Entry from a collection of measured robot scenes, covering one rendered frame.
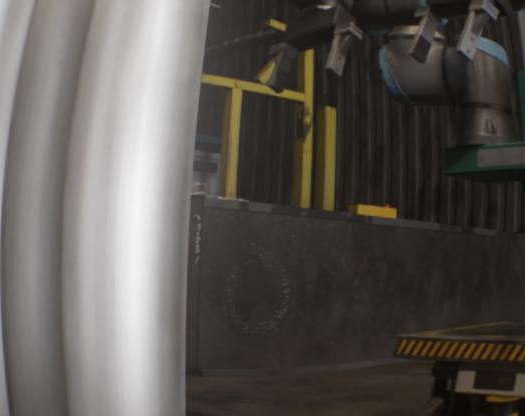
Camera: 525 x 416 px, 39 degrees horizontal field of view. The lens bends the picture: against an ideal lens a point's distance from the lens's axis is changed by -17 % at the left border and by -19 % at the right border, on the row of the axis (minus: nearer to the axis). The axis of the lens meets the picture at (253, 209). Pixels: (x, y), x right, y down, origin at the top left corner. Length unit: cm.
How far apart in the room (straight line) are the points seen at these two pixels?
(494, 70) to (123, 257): 106
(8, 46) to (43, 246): 42
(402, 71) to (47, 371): 105
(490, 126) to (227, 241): 188
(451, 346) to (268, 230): 205
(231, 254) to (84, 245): 246
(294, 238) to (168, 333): 264
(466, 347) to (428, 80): 62
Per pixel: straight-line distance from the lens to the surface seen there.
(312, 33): 143
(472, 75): 177
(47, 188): 123
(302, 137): 384
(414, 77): 183
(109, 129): 98
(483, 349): 151
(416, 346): 165
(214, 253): 337
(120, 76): 99
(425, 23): 120
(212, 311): 338
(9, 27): 92
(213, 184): 381
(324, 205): 381
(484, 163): 170
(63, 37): 127
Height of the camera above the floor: 45
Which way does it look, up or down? 4 degrees up
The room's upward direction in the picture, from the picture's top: 3 degrees clockwise
